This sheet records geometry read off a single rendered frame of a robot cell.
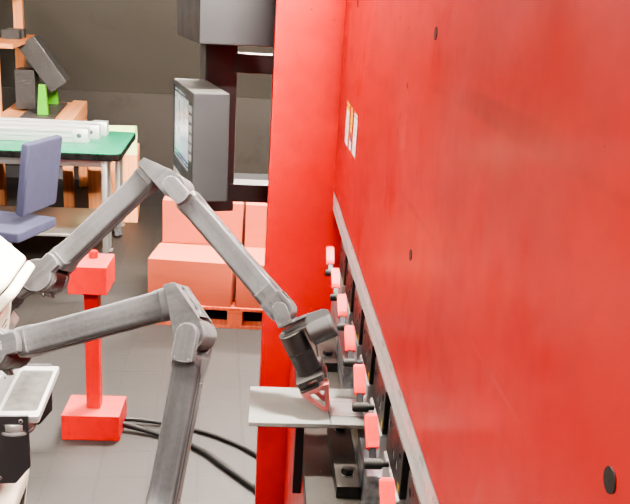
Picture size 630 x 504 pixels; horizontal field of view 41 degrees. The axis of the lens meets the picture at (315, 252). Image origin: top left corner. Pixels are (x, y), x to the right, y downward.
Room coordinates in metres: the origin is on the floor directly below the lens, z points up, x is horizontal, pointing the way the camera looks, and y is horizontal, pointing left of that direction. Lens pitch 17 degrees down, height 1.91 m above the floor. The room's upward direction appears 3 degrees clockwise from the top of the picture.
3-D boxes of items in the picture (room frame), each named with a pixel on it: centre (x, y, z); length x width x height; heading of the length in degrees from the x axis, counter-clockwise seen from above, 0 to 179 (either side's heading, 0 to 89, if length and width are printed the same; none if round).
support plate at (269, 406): (1.77, 0.00, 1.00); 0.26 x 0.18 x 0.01; 94
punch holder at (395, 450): (1.20, -0.19, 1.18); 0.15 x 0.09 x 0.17; 4
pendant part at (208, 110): (2.92, 0.43, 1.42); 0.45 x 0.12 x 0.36; 18
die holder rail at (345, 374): (2.33, -0.11, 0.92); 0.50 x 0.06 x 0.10; 4
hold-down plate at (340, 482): (1.73, -0.09, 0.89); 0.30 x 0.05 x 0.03; 4
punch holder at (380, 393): (1.40, -0.17, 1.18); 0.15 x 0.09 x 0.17; 4
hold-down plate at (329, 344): (2.37, -0.05, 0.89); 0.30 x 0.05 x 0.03; 4
